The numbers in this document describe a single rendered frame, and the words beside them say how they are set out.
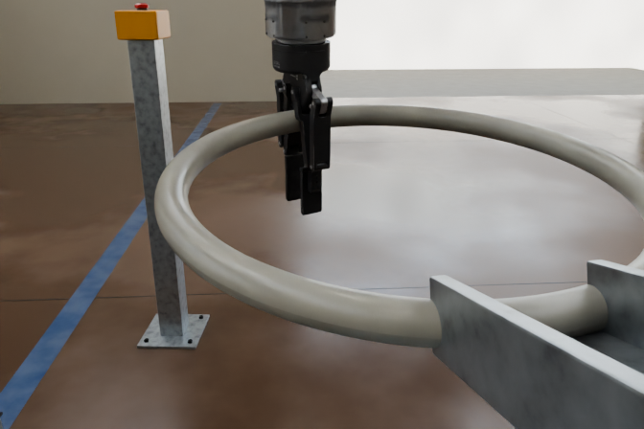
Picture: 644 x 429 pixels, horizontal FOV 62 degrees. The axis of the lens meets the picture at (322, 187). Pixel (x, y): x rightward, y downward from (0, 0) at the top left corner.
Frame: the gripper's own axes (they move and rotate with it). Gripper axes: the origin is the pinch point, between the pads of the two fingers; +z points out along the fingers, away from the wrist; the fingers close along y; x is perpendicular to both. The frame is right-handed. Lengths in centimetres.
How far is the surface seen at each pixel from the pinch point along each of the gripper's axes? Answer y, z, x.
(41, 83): -634, 108, -40
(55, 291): -146, 95, -43
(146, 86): -99, 6, -5
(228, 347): -79, 91, 8
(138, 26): -98, -12, -5
